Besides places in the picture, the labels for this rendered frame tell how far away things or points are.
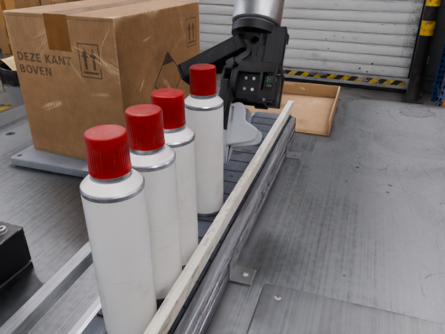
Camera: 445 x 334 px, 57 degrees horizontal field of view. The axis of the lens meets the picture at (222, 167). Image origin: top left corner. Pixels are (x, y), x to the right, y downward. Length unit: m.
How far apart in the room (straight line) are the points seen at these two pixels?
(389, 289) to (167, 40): 0.58
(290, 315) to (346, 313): 0.06
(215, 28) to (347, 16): 1.42
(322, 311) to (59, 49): 0.60
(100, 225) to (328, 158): 0.62
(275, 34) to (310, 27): 3.85
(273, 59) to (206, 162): 0.19
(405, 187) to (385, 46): 3.66
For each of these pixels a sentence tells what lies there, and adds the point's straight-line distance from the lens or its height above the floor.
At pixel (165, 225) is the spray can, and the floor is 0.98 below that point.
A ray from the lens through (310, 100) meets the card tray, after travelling 1.23.
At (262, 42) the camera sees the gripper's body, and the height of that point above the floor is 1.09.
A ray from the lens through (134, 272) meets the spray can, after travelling 0.37.
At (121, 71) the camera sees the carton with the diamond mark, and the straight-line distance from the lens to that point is 0.72.
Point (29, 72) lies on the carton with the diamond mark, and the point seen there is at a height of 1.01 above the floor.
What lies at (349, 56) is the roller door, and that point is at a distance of 4.47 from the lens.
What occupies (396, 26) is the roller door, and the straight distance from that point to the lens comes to 4.40.
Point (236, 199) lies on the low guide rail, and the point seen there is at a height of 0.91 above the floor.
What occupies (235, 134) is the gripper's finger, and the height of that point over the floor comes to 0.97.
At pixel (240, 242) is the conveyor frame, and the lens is 0.59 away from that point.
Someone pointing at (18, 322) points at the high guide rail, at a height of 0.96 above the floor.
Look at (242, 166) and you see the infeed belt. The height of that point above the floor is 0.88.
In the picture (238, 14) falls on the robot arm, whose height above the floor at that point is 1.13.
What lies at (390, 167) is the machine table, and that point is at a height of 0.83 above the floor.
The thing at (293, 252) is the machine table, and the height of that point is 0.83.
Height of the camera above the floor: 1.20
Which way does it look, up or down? 27 degrees down
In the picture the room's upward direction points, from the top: straight up
